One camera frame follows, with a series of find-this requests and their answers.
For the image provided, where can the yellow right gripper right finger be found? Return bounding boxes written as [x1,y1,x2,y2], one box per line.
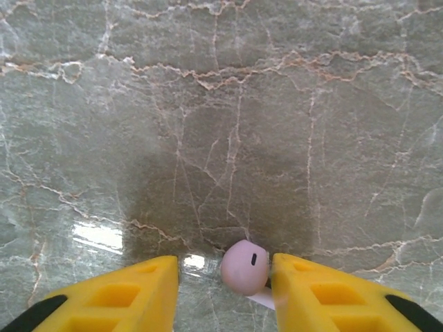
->
[271,252,443,332]

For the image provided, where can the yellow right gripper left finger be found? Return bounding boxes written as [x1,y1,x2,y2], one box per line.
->
[0,255,180,332]

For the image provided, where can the pink earbud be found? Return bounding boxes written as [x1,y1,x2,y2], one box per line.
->
[220,239,276,311]

